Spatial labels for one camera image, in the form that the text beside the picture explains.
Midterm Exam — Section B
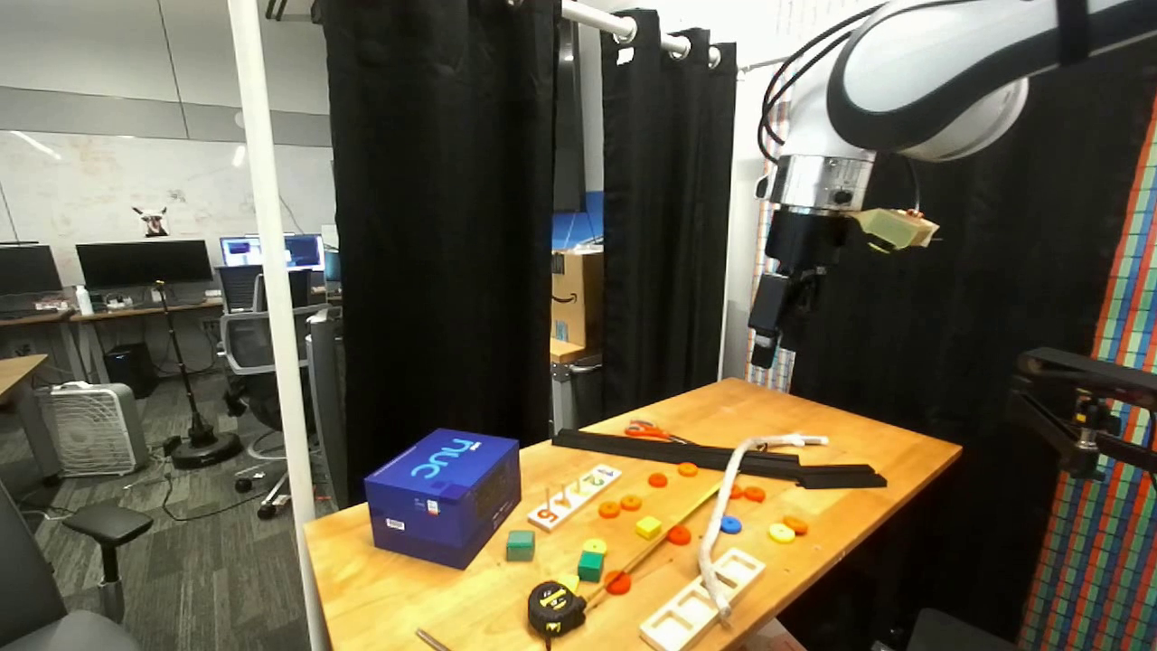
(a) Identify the black microphone stand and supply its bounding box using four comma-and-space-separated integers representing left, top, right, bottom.
149, 280, 246, 475

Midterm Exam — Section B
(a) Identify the black yellow tape measure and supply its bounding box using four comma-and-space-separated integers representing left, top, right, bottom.
524, 578, 591, 639

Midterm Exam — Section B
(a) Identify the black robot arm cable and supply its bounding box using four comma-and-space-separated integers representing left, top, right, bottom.
756, 5, 884, 167

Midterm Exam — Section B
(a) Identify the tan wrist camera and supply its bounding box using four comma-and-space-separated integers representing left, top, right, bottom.
845, 206, 941, 258

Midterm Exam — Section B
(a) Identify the white rope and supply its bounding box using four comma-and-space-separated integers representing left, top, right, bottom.
700, 432, 831, 626

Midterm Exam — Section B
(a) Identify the orange handled tool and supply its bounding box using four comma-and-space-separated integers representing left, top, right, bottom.
622, 416, 682, 445

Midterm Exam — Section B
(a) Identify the small lit blue monitor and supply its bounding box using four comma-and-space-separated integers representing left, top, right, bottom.
284, 233, 327, 275
218, 233, 269, 273

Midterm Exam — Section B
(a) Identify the brown cardboard shipping box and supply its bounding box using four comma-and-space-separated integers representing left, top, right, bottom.
550, 247, 608, 361

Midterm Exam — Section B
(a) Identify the wide dark computer monitor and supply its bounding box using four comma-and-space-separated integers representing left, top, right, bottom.
74, 234, 218, 294

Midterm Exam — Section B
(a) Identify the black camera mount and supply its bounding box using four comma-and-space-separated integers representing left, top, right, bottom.
1005, 343, 1157, 480

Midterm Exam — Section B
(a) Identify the blue cardboard box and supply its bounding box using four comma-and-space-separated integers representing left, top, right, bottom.
361, 423, 524, 573

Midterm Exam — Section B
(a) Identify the grey office chair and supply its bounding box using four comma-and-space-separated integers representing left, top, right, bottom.
218, 305, 322, 523

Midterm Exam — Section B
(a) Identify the long wooden office desk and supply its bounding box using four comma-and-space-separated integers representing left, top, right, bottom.
0, 297, 227, 332

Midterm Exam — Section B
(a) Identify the white curtain rod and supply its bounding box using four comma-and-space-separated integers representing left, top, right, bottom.
556, 0, 729, 65

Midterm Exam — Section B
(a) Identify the wide black curtain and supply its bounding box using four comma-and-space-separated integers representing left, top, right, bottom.
316, 0, 566, 507

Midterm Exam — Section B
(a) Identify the black office chair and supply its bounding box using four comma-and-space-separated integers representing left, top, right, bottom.
0, 480, 157, 651

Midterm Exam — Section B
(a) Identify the colourful woven panel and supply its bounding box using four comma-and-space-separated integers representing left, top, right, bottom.
1017, 96, 1157, 651

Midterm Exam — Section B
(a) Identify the long black flat strip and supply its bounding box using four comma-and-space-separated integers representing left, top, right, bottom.
550, 428, 889, 491

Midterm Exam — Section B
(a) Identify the white puzzle board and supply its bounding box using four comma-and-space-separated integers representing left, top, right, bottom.
524, 464, 630, 534

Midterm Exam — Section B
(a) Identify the narrow black curtain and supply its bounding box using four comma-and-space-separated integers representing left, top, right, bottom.
601, 6, 741, 419

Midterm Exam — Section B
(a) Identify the white vertical pole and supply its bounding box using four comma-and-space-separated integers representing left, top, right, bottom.
226, 0, 334, 651

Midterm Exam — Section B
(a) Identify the thin wooden stick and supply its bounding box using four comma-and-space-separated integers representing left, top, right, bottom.
581, 480, 729, 609

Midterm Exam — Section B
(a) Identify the black backdrop curtain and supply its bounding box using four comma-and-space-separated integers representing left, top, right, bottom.
789, 34, 1157, 643

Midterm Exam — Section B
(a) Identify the white box fan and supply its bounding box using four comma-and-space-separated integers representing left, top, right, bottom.
40, 380, 157, 480

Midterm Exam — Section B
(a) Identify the wooden board with square slots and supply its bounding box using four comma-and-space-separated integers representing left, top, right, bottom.
638, 546, 772, 651

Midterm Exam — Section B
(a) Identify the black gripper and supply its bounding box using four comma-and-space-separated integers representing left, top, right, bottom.
744, 206, 849, 372

